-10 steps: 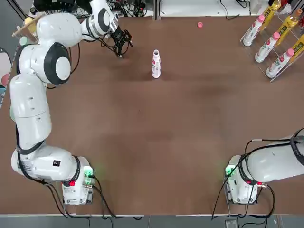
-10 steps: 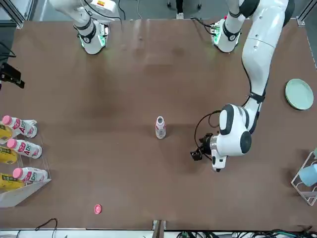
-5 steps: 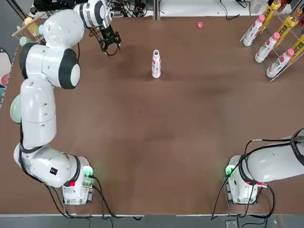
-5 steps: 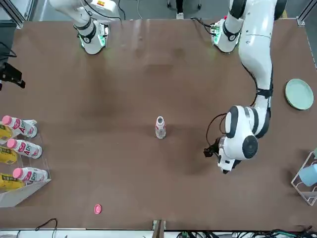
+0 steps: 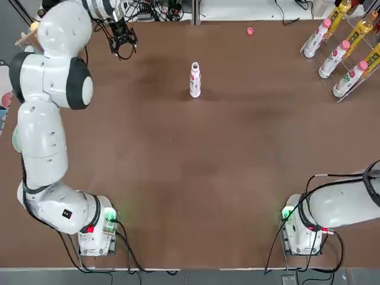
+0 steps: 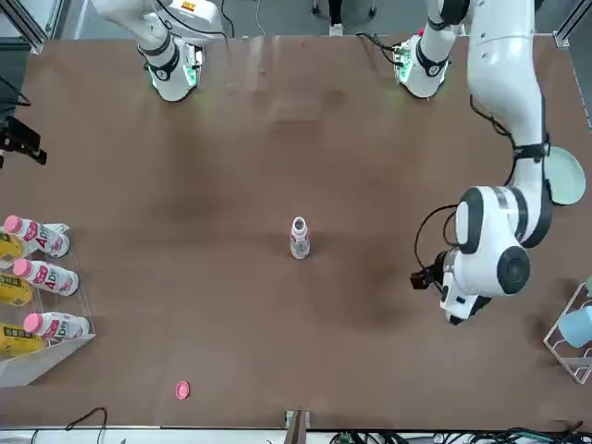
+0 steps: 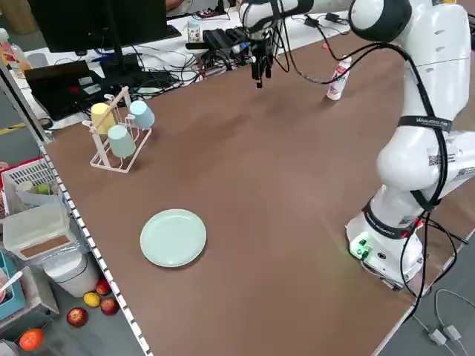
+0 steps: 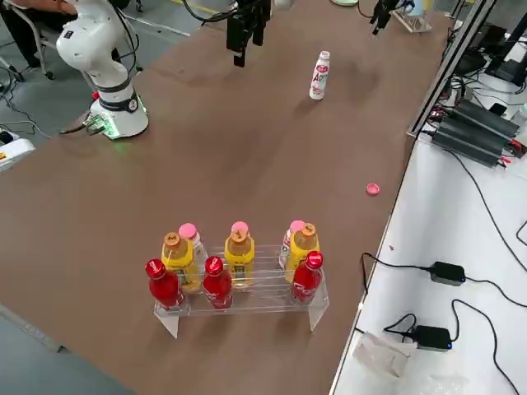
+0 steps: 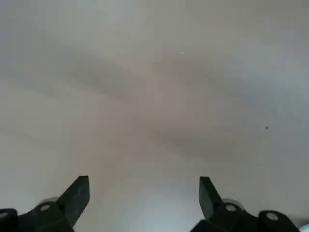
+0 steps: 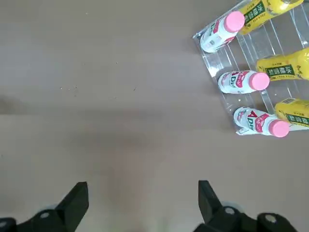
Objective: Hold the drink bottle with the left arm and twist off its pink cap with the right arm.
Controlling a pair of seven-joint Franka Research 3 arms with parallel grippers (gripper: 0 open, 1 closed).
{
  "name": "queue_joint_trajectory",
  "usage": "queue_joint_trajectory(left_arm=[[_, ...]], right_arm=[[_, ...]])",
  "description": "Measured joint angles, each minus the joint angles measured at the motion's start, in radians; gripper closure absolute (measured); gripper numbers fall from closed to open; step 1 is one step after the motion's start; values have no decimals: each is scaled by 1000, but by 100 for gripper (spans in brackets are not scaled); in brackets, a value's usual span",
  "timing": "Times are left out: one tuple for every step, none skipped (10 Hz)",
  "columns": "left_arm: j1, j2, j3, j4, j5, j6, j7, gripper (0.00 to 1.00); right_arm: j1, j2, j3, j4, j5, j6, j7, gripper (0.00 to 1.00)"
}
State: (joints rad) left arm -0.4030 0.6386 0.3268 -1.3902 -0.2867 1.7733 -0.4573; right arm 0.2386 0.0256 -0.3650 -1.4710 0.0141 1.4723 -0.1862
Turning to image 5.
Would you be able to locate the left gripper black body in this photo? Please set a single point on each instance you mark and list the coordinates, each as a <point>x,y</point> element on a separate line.
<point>118,26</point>

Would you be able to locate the white pink-label drink bottle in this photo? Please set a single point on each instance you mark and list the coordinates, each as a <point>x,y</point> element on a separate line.
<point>195,86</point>

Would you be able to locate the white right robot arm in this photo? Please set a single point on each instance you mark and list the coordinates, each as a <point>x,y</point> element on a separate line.
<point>341,202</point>

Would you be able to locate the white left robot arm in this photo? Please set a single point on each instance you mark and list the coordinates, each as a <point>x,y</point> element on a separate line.
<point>44,148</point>

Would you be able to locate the white drink bottle pink cap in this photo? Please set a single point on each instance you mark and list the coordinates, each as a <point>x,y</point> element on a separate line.
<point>347,80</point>
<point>316,40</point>
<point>332,59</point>

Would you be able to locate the black power strip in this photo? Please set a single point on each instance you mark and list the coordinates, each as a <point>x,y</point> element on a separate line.
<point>177,11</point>

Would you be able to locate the black tape roll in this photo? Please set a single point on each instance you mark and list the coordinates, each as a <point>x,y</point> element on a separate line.
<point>41,13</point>

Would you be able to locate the pale yellow cup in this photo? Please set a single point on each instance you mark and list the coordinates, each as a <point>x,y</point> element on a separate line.
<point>34,26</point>

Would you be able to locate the translucent storage box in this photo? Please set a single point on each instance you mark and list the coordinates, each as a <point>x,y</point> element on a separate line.
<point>4,74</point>

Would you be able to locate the pink bowl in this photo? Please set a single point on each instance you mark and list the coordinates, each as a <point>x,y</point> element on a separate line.
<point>6,99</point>

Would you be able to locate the blue plastic basket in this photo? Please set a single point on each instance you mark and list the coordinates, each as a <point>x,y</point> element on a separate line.
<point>1,120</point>

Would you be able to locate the pale green plate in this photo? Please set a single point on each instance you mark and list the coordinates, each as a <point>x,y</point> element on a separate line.
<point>16,142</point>

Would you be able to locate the clear acrylic stepped shelf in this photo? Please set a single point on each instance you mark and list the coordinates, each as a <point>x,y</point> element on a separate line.
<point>366,39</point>

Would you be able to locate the grey floor box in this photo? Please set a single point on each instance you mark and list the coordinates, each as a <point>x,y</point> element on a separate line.
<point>288,280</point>

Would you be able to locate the aluminium frame post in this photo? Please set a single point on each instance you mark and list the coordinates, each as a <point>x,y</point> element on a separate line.
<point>196,12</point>

